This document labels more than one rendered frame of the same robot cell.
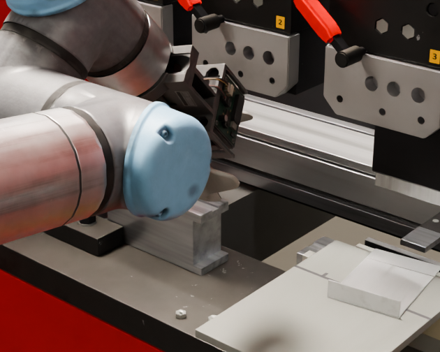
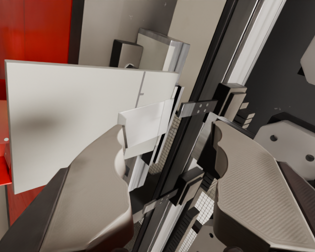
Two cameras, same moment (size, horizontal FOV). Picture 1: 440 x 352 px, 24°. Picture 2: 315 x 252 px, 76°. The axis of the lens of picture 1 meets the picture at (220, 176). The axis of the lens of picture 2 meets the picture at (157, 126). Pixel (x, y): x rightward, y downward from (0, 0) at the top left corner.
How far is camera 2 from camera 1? 1.00 m
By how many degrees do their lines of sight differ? 63
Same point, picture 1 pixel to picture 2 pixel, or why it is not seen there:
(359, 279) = (143, 113)
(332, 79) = (295, 139)
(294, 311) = (91, 109)
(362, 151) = (262, 20)
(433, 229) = (193, 109)
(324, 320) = (92, 129)
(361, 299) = not seen: hidden behind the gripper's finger
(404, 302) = (131, 144)
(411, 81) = not seen: hidden behind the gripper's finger
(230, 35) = not seen: outside the picture
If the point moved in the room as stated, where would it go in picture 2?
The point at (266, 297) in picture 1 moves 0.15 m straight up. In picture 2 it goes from (97, 82) to (178, 144)
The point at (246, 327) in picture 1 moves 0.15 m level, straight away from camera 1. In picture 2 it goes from (48, 98) to (142, 31)
